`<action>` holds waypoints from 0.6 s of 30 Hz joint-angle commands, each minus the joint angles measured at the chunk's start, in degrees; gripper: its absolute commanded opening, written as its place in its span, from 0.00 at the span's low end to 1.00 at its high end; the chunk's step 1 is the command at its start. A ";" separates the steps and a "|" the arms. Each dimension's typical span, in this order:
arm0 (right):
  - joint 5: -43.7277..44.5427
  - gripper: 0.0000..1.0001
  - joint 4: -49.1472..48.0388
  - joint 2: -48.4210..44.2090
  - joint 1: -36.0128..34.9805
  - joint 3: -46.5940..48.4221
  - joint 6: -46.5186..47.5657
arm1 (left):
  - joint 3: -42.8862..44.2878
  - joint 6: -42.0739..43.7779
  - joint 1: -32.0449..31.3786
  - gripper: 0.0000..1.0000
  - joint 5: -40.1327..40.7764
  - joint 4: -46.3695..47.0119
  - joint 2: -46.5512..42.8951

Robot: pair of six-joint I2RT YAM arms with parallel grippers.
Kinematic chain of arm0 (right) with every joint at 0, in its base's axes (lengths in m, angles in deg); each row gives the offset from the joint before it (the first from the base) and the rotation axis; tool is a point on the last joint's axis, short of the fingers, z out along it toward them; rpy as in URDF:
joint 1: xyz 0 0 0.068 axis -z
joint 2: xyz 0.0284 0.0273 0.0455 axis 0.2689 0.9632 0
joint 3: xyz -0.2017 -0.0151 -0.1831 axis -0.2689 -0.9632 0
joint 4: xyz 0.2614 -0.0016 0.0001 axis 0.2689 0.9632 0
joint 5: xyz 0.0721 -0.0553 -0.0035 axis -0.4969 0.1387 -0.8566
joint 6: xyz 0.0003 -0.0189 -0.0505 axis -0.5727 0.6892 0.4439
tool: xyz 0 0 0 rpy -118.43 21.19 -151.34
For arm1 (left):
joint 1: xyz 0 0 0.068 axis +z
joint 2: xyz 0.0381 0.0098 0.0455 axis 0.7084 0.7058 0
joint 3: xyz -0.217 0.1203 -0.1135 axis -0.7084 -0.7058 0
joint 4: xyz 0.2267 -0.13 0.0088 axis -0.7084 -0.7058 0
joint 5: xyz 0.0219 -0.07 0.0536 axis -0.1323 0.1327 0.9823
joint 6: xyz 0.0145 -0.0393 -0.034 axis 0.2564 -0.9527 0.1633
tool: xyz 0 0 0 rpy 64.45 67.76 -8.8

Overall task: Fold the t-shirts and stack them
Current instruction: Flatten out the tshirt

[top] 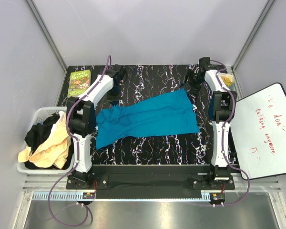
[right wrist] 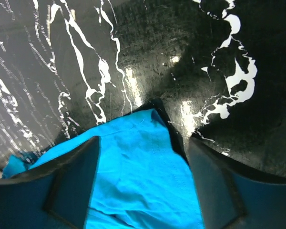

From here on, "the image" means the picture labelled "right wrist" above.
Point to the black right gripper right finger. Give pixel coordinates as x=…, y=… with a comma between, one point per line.
x=233, y=195

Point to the blue t-shirt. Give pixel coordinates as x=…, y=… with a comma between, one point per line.
x=141, y=183

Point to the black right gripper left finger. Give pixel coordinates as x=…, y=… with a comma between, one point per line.
x=54, y=195

